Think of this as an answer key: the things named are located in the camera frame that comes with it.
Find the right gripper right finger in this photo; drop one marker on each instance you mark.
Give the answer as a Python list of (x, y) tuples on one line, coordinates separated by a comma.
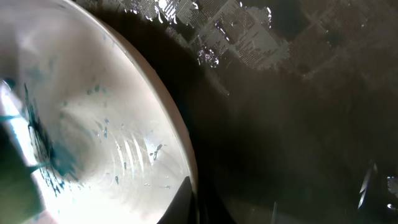
[(211, 208)]

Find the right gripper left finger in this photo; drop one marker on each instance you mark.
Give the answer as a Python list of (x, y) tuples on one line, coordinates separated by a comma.
[(182, 209)]

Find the white plate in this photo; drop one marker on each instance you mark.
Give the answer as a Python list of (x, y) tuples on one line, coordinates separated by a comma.
[(94, 120)]

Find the green yellow sponge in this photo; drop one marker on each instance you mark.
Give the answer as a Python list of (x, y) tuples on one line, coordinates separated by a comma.
[(20, 199)]

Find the large dark serving tray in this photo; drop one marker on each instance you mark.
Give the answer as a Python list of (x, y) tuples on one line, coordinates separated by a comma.
[(291, 105)]

